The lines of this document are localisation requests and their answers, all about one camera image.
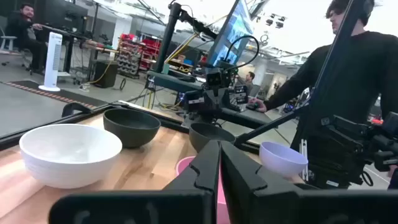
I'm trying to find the white chair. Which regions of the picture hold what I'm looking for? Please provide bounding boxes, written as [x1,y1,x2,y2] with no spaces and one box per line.
[0,27,18,52]

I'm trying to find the pink bowl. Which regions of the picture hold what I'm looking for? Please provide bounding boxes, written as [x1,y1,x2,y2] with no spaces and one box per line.
[175,156,231,224]

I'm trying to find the small dark green bowl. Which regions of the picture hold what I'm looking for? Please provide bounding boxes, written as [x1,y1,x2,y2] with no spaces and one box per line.
[188,122,236,153]

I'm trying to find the black diagonal frame strut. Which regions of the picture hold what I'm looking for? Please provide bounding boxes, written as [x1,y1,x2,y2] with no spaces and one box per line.
[233,104,312,147]

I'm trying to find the black looped cable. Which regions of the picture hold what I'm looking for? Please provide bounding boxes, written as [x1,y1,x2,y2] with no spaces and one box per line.
[223,34,261,71]

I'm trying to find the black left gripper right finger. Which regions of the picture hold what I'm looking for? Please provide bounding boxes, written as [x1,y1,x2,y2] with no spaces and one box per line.
[220,139,398,224]

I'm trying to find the black desk monitors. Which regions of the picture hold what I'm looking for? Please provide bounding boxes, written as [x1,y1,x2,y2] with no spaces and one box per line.
[33,0,90,35]

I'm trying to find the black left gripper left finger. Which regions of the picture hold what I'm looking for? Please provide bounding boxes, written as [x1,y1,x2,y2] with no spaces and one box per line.
[48,139,221,224]

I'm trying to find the black floor box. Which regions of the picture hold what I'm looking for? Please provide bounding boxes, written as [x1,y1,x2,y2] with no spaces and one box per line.
[93,60,119,89]

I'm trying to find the white tower fan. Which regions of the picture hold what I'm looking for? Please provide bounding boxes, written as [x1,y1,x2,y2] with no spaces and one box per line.
[38,32,63,92]

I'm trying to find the yellow cable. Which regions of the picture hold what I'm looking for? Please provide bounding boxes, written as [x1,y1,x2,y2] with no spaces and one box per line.
[164,32,200,65]

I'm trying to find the lavender bowl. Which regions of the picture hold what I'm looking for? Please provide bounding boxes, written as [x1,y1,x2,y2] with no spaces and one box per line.
[259,141,309,179]

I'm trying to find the large white ribbed bowl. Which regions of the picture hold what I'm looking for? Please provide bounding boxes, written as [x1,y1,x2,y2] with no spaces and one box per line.
[19,123,123,189]

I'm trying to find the person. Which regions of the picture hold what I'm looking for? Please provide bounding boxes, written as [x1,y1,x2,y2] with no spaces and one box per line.
[248,0,398,190]
[236,71,261,97]
[5,2,47,75]

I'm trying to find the grey desk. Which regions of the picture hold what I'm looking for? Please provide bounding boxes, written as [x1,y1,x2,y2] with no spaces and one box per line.
[146,70,274,128]

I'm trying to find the black table edge rail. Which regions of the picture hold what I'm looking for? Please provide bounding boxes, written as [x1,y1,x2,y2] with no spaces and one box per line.
[0,104,261,152]

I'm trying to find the black floor mat orange strip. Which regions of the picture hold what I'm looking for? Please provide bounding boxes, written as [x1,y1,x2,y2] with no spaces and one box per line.
[0,80,108,110]

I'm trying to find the black robot device with camera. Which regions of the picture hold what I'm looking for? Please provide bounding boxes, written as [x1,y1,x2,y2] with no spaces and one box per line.
[183,67,249,122]

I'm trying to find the black standing desk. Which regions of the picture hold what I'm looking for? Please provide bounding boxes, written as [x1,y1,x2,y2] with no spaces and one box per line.
[42,24,121,83]

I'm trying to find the large tilted monitor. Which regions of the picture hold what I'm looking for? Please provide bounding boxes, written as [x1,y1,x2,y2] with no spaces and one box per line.
[206,0,259,68]

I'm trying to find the black arched handle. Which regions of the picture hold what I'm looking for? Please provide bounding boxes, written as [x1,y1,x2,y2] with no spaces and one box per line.
[61,101,93,118]

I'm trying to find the red parts rack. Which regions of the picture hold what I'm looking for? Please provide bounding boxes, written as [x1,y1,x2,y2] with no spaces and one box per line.
[116,33,162,79]

